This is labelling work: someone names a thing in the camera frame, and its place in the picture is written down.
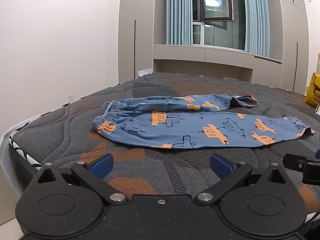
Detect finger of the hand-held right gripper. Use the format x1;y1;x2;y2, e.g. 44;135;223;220
282;149;320;185

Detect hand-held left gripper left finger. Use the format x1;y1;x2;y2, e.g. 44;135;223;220
32;152;128;205

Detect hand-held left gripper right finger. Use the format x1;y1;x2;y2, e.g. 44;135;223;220
194;152;298;205

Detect blue pants with orange print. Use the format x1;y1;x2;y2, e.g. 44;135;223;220
90;94;316;150

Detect grey quilted mattress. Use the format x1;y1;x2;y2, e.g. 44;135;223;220
9;72;320;228

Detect yellow bag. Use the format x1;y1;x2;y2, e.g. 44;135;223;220
304;72;320;107

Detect beige built-in desk unit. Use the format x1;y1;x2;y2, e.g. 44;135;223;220
152;44;283;83

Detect beige wardrobe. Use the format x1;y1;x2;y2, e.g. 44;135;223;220
265;0;310;95
117;0;156;84

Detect light blue curtain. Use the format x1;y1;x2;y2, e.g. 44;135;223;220
166;0;194;46
242;0;272;58

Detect dark framed window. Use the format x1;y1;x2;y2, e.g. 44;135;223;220
191;0;247;51

